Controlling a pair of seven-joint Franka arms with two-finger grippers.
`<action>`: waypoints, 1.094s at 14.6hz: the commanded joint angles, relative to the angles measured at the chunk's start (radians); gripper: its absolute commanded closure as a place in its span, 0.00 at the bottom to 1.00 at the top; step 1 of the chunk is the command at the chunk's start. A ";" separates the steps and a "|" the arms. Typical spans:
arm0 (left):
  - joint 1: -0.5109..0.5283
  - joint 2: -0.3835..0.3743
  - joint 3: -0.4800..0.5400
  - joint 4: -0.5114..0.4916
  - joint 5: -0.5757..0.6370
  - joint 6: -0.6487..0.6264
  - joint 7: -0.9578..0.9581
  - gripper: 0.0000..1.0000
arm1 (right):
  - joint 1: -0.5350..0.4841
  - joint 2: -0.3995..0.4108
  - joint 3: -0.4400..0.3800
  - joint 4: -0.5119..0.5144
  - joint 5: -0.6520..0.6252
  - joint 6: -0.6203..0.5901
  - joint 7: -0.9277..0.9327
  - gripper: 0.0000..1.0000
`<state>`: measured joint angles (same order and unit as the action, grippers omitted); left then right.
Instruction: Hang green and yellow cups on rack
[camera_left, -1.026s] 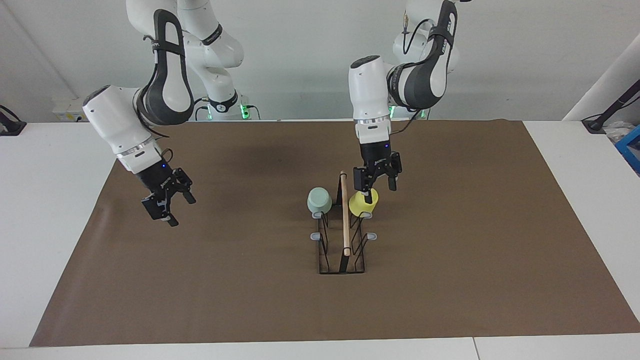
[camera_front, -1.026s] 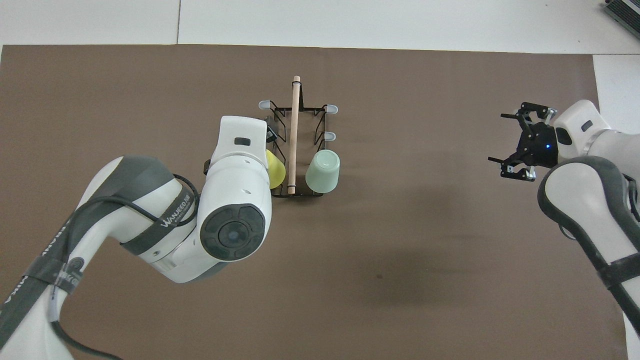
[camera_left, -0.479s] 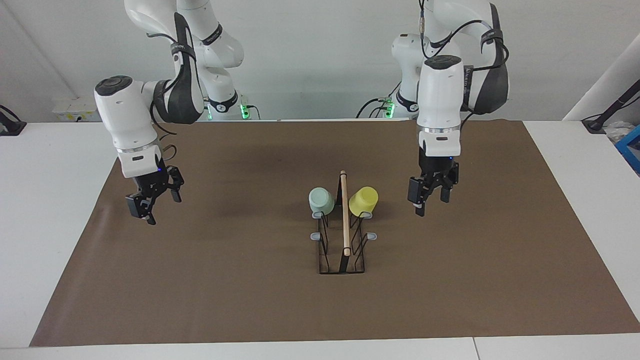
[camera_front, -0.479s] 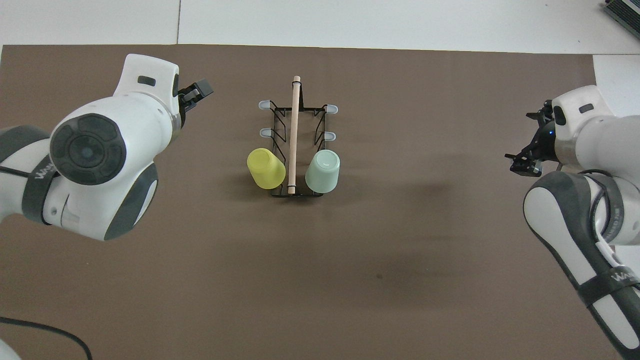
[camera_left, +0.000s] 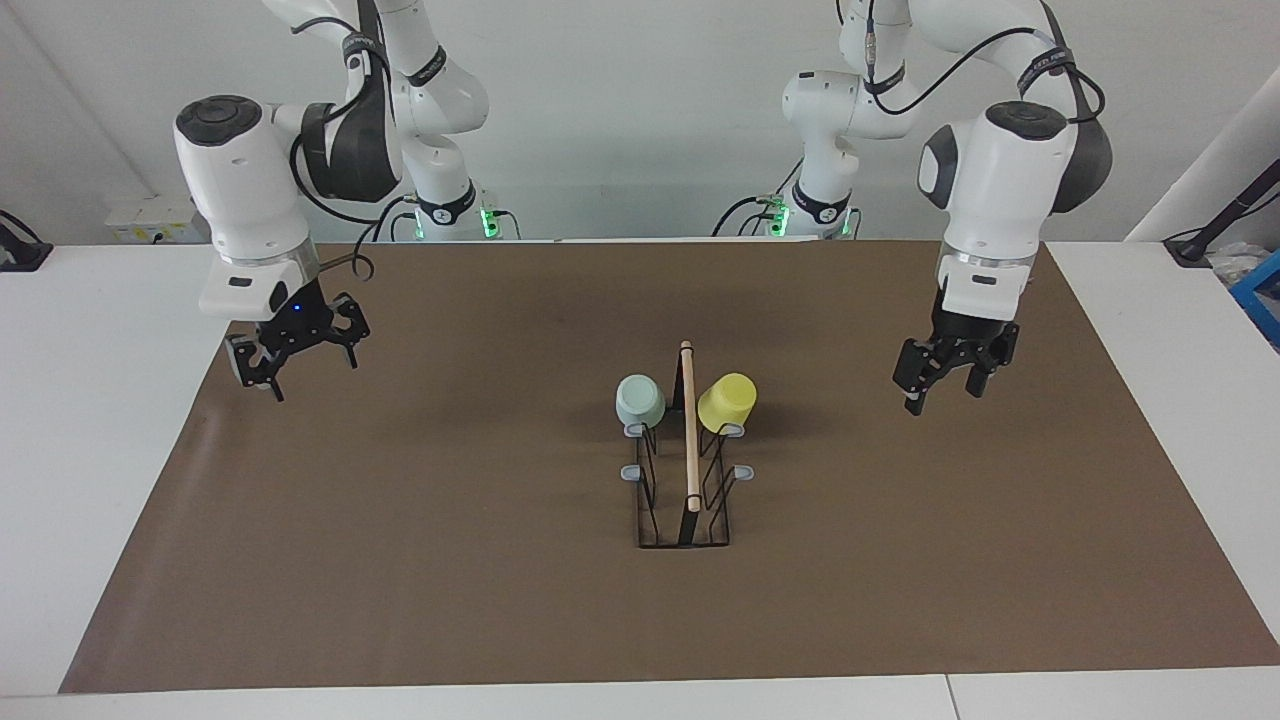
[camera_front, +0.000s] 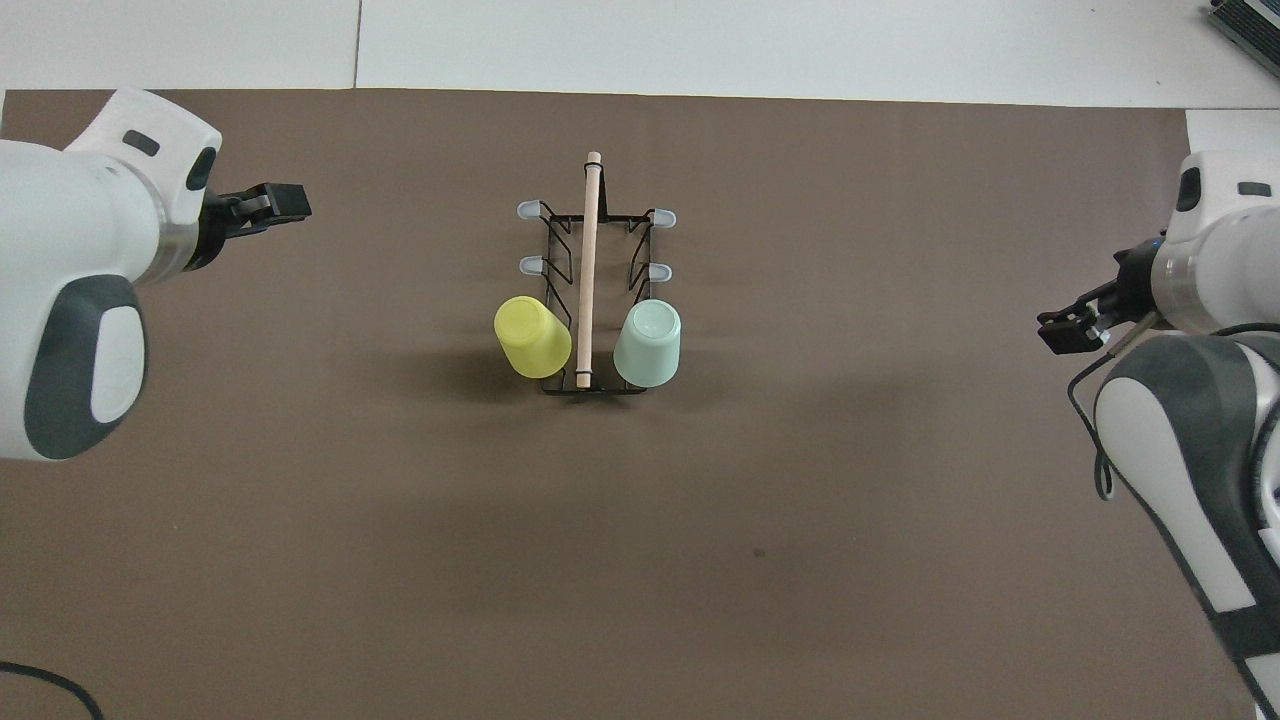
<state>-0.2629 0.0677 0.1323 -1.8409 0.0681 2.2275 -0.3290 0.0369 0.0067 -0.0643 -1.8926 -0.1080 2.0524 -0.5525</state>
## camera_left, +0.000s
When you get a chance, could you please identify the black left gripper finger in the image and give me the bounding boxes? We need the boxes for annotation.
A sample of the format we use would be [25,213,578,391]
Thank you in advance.
[892,337,952,417]
[964,321,1021,399]

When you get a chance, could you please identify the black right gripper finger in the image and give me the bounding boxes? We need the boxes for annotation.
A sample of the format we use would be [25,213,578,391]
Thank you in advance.
[324,292,372,369]
[224,334,292,404]

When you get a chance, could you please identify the yellow plastic cup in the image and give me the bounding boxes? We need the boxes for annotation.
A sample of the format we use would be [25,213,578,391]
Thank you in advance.
[696,372,759,437]

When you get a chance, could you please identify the pale green plastic cup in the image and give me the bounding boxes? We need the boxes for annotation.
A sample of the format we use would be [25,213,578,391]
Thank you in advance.
[613,373,668,430]

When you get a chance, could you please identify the white power strip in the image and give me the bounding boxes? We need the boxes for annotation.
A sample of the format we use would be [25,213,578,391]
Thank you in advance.
[104,194,217,245]

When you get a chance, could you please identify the clear plastic bag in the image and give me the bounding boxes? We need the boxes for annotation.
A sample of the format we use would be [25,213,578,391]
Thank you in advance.
[1204,242,1267,287]

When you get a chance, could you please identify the black slanted stand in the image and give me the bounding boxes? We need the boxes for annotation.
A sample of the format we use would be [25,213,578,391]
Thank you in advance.
[1162,153,1280,269]

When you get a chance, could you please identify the blue box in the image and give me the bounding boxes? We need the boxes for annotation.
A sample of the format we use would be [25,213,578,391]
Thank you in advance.
[1229,248,1280,352]

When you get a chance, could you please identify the white slanted pole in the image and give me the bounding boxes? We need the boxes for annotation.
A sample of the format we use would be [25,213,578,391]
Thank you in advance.
[1124,92,1280,243]

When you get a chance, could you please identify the brown table mat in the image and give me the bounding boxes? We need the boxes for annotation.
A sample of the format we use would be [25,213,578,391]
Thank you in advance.
[58,240,1280,695]

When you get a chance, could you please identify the black base cables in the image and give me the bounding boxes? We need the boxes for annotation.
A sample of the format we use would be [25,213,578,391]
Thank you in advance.
[372,193,423,244]
[711,155,803,239]

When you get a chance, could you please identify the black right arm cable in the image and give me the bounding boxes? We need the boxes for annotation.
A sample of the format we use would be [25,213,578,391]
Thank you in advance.
[288,0,409,284]

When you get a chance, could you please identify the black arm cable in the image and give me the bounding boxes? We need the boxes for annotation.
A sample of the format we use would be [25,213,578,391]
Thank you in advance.
[288,0,409,284]
[858,0,1108,127]

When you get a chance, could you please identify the black wire cup rack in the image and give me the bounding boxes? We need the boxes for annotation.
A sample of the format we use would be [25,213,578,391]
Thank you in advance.
[620,340,756,550]

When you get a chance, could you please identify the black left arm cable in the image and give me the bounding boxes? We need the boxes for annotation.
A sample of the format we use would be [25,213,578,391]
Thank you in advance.
[858,0,1108,127]

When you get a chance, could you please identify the black clamp mount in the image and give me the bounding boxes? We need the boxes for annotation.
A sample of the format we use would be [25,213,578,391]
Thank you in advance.
[0,208,54,274]

